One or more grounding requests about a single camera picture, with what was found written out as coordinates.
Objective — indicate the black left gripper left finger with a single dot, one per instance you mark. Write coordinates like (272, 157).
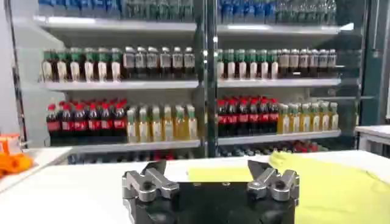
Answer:
(143, 182)

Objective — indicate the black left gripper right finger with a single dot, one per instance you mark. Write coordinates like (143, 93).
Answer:
(274, 182)

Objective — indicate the yellow-green printed shirt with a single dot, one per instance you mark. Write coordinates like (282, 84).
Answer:
(335, 194)

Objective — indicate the shelf rack with drink bottles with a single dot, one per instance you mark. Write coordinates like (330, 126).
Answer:
(274, 88)
(122, 88)

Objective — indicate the white side table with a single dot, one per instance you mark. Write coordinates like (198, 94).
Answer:
(373, 134)
(39, 161)

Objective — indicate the orange cloth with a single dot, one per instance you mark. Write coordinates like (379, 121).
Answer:
(13, 164)

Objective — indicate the orange and white box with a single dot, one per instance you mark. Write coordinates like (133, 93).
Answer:
(9, 143)

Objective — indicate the black slanted pole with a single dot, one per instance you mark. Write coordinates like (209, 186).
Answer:
(15, 76)

